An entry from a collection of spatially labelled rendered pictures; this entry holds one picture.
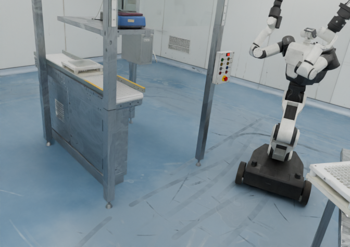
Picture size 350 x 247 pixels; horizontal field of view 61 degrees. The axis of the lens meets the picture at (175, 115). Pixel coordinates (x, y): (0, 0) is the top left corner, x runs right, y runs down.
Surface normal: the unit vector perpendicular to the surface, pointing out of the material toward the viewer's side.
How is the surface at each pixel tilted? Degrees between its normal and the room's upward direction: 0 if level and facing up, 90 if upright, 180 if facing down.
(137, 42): 90
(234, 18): 90
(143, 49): 90
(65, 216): 0
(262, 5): 90
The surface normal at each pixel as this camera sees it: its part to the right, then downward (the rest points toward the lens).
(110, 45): 0.68, 0.35
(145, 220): 0.09, -0.91
